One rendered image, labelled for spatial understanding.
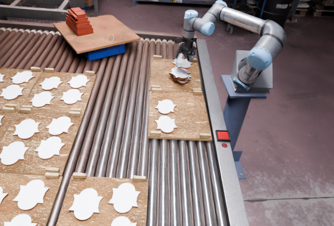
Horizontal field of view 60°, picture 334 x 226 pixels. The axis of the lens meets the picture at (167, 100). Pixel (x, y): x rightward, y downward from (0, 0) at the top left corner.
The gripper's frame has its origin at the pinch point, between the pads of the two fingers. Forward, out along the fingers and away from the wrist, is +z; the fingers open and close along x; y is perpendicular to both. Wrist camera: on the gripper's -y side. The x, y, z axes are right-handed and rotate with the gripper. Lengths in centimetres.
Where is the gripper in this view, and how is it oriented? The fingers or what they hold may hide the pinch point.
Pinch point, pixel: (182, 62)
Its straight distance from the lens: 192.5
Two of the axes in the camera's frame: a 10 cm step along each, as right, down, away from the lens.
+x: 8.4, -2.8, 4.7
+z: -0.8, 7.8, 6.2
